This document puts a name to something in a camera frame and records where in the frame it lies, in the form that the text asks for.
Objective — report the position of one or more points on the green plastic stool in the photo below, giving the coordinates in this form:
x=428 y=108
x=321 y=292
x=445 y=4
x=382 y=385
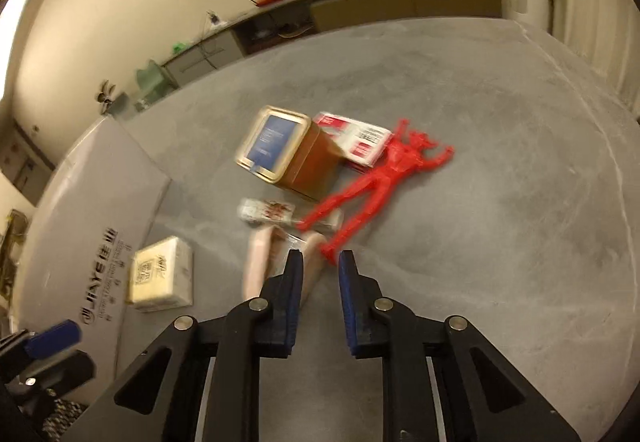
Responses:
x=154 y=83

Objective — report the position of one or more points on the white cardboard box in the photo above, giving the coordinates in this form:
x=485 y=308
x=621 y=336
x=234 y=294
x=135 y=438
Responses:
x=94 y=214

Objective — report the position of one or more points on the long tv cabinet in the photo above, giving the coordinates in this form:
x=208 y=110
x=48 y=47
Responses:
x=285 y=21

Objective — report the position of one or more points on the cream tissue pack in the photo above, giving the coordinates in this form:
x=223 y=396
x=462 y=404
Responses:
x=161 y=276

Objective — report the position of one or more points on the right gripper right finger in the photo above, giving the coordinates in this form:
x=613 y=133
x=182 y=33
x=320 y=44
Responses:
x=365 y=333

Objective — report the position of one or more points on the gold square tin blue lid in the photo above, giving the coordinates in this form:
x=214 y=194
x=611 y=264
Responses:
x=290 y=151

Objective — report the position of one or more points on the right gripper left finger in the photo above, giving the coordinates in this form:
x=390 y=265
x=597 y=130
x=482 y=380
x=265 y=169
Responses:
x=277 y=326

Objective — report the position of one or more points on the red white carton box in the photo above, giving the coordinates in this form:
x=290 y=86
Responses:
x=362 y=143

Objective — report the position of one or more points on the red plastic figure toy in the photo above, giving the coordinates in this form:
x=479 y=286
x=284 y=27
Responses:
x=403 y=158

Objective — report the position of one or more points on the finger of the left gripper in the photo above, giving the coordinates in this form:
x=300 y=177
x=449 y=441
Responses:
x=54 y=340

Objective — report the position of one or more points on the small clear tube bottle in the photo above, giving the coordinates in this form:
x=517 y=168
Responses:
x=284 y=214

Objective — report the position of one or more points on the white pot black plant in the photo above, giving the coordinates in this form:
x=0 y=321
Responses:
x=109 y=102

